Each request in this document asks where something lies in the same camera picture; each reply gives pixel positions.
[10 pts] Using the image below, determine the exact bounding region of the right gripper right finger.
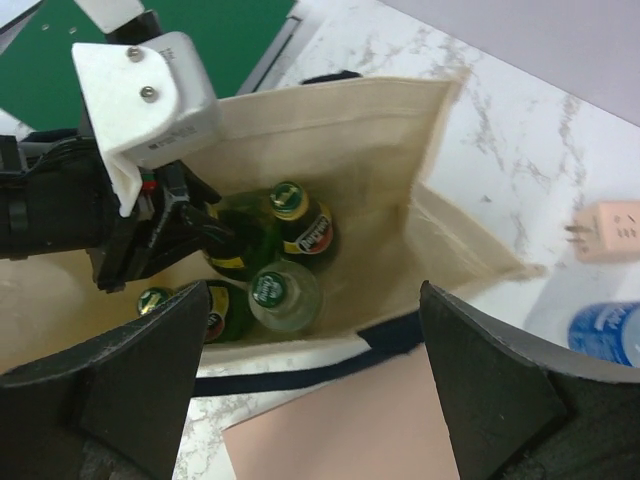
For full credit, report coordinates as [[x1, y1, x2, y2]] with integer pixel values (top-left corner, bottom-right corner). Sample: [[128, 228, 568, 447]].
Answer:
[[419, 282, 639, 479]]

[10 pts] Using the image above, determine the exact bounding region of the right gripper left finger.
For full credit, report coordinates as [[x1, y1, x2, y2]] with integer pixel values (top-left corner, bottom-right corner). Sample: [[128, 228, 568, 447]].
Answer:
[[1, 282, 209, 479]]

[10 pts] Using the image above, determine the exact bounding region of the green glass bottle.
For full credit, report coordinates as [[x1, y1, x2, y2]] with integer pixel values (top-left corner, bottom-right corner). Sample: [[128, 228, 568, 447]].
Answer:
[[269, 181, 339, 272], [203, 190, 280, 282], [204, 279, 256, 345]]

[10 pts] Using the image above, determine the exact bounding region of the green Perrier bottle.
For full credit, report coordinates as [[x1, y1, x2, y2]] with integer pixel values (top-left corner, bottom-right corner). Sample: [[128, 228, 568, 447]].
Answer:
[[136, 286, 174, 316]]

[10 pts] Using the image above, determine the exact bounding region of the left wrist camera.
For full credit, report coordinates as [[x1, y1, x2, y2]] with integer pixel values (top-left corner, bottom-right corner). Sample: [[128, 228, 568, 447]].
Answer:
[[71, 1, 222, 217]]

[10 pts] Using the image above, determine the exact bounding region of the Pocari Sweat water bottle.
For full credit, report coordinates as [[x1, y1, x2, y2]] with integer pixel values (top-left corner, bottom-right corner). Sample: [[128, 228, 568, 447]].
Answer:
[[567, 302, 639, 368]]

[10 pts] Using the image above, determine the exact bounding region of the pink board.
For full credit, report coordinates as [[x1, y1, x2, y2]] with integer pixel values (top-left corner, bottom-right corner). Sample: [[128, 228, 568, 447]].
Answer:
[[223, 347, 459, 480]]

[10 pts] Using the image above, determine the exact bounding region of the beige canvas tote bag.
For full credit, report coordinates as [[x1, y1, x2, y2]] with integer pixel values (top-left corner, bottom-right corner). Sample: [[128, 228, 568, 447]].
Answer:
[[1, 72, 544, 396]]

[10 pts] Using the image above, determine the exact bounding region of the clear Chang glass bottle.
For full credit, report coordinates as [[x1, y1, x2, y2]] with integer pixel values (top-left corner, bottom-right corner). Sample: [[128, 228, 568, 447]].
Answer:
[[248, 260, 324, 333]]

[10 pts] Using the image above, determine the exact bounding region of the pink power adapter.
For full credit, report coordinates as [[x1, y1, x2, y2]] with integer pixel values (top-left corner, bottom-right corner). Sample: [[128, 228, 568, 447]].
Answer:
[[564, 200, 639, 264]]

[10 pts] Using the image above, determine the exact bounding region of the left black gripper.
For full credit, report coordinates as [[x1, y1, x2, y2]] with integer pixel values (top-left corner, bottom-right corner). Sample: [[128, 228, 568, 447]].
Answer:
[[1, 129, 236, 293]]

